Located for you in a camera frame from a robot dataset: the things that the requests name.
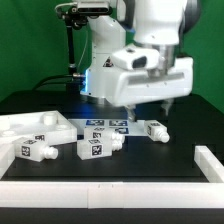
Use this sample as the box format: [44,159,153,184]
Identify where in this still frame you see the white U-shaped fence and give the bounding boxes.
[0,146,224,209]

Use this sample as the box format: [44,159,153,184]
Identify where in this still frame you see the white square tabletop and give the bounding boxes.
[0,111,77,145]

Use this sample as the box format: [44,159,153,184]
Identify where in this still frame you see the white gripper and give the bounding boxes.
[106,57,193,122]

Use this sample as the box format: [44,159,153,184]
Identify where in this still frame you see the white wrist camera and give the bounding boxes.
[111,44,160,71]

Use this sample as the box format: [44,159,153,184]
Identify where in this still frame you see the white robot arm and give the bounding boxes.
[78,0,201,121]

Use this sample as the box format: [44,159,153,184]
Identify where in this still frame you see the black cables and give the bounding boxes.
[31,73,86,92]

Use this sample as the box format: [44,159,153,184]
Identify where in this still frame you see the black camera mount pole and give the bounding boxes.
[55,6,87,75]

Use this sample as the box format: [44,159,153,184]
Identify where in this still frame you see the white sheet with tags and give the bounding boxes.
[70,119,145,136]

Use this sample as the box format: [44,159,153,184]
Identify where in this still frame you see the grey camera on pole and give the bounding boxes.
[77,1,111,15]

